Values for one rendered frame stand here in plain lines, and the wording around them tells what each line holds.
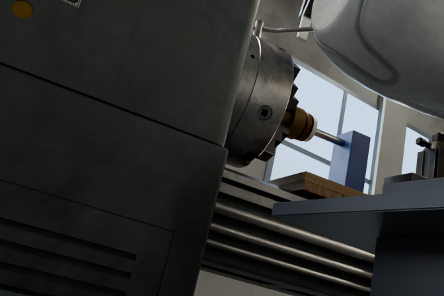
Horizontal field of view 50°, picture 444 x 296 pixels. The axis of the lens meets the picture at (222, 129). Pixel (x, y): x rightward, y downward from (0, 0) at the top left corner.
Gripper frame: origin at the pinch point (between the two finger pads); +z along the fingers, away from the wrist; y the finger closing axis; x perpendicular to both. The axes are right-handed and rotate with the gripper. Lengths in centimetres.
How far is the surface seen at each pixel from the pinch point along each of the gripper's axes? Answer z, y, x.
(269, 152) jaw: 40.8, -11.4, 7.8
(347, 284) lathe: 64, -24, -11
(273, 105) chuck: 32.6, -19.3, 13.8
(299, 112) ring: 27.5, -7.7, 0.9
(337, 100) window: -78, 219, -152
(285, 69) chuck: 23.5, -18.6, 12.9
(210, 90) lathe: 39, -31, 32
